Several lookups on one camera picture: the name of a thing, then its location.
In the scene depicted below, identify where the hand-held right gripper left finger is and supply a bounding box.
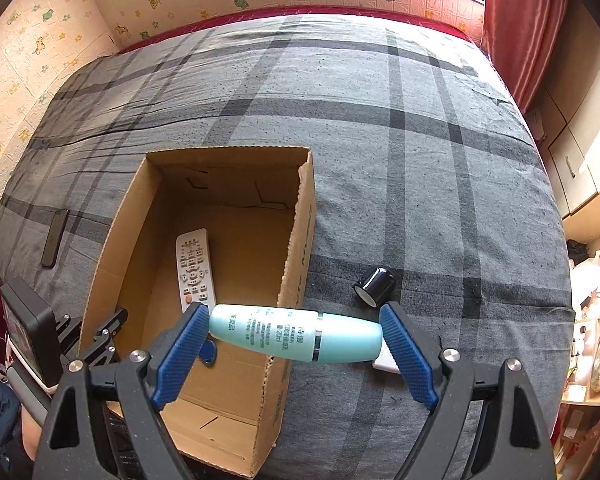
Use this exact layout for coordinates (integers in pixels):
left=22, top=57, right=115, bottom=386
left=32, top=301, right=212, bottom=480

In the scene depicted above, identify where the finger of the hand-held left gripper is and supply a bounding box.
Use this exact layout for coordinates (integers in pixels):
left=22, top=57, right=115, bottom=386
left=96, top=307, right=129, bottom=337
left=75, top=341, right=118, bottom=368

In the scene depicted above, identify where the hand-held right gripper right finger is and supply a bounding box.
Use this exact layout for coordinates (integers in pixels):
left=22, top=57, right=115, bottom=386
left=377, top=300, right=556, bottom=480

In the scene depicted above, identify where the white charger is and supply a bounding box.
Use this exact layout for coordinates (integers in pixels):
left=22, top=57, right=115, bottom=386
left=372, top=350, right=401, bottom=373

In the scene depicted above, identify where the white remote control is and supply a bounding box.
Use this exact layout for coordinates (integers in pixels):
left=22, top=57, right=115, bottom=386
left=175, top=228, right=217, bottom=317

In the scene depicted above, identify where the white cylindrical bottle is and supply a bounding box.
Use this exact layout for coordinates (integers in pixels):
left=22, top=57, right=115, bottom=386
left=208, top=304, right=384, bottom=364

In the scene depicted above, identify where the brown cardboard box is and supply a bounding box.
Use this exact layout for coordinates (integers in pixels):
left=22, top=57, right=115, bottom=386
left=78, top=146, right=316, bottom=479

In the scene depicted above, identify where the person's left forearm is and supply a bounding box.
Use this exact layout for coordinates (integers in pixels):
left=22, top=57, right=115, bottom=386
left=21, top=400, right=48, bottom=461

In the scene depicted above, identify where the small black jar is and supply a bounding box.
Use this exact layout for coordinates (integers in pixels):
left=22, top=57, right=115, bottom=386
left=353, top=265, right=397, bottom=308

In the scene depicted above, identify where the black smartphone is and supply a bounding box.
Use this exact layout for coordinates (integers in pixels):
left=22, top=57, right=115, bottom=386
left=40, top=208, right=70, bottom=267

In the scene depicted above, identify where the blue cloth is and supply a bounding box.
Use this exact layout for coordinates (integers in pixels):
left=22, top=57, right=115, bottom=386
left=0, top=365, right=26, bottom=480

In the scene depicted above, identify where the grey plaid blanket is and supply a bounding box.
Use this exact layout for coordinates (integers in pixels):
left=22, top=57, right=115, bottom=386
left=0, top=12, right=576, bottom=480

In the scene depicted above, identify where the wooden shelf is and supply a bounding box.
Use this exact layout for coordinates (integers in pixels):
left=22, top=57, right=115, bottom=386
left=560, top=305, right=600, bottom=480

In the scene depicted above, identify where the white plastic bag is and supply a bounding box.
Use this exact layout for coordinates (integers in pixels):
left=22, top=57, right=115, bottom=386
left=570, top=250, right=600, bottom=311

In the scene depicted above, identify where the beige wardrobe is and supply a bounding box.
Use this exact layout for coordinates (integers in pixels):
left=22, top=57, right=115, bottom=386
left=525, top=5, right=600, bottom=218

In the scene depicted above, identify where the red bed sheet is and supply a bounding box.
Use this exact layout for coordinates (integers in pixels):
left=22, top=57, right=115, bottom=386
left=117, top=4, right=481, bottom=56

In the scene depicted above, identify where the red curtain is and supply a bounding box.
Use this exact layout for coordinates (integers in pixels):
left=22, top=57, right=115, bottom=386
left=480, top=0, right=571, bottom=111

